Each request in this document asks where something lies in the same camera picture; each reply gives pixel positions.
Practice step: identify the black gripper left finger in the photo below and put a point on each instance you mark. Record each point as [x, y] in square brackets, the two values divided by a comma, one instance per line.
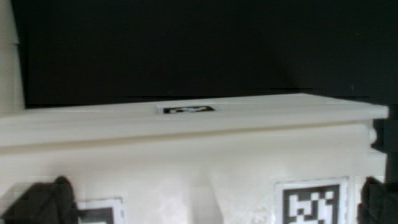
[45, 205]

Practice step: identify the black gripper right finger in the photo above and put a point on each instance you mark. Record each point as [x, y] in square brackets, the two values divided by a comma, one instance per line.
[377, 209]

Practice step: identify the white cabinet door panel front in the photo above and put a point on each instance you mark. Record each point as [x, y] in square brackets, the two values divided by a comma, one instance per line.
[269, 176]

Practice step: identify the white cabinet body box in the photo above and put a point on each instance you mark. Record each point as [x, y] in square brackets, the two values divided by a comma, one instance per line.
[132, 68]

